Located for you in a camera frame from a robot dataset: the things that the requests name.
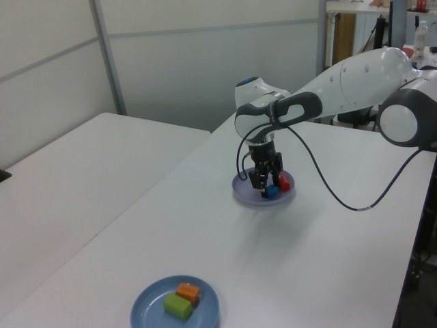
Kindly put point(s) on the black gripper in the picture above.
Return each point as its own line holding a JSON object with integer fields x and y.
{"x": 263, "y": 153}

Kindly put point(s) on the blue block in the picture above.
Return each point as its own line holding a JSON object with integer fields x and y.
{"x": 273, "y": 192}

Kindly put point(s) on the red cylinder block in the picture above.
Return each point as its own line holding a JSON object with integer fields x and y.
{"x": 286, "y": 184}

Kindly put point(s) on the orange block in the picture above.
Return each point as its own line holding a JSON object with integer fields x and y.
{"x": 187, "y": 291}

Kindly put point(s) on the green block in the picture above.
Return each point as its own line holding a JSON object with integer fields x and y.
{"x": 175, "y": 304}

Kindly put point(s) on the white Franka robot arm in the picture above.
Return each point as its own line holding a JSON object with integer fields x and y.
{"x": 358, "y": 82}

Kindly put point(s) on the purple plate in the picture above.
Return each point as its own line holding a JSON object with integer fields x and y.
{"x": 246, "y": 196}

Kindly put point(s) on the wooden cabinet panel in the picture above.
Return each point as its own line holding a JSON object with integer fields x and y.
{"x": 344, "y": 37}

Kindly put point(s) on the thin black stand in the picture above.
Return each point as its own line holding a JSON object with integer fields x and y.
{"x": 379, "y": 34}

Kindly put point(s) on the blue plate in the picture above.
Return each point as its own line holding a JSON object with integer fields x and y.
{"x": 150, "y": 307}

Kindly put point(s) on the clear plastic bottle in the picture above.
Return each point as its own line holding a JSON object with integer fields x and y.
{"x": 420, "y": 41}

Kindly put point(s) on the red can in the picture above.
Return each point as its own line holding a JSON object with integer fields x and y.
{"x": 422, "y": 4}

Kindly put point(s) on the grey partition post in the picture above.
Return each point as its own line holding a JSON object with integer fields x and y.
{"x": 322, "y": 34}
{"x": 106, "y": 51}

